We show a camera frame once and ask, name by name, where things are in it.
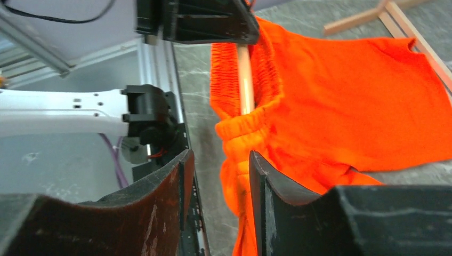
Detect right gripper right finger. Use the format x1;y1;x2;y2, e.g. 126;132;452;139
249;151;451;255

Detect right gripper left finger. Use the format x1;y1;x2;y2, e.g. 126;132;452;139
1;149;195;255

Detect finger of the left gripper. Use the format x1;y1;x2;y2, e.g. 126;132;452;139
162;0;260;44

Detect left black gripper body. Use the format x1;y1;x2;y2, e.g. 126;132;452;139
135;0;165;36

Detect orange shorts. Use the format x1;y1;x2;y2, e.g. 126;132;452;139
210;19;451;255

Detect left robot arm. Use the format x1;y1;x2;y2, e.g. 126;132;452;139
1;1;259;154

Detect wooden clothes rack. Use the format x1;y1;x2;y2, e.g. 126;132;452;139
323;0;451;91

